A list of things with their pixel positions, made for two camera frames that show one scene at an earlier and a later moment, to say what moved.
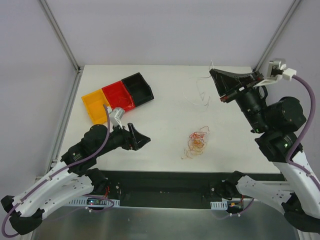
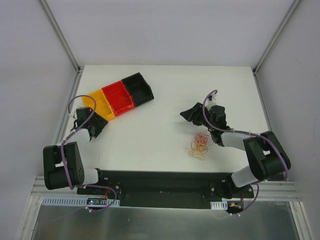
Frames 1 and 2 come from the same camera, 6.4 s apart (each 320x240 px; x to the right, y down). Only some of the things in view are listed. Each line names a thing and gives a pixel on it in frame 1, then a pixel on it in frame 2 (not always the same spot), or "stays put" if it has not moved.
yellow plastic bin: x=95 y=102 stays put
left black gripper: x=131 y=140 → x=95 y=124
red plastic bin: x=118 y=97 stays put
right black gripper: x=238 y=90 → x=198 y=116
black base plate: x=162 y=189 stays put
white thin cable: x=199 y=91 → x=106 y=105
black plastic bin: x=140 y=91 stays put
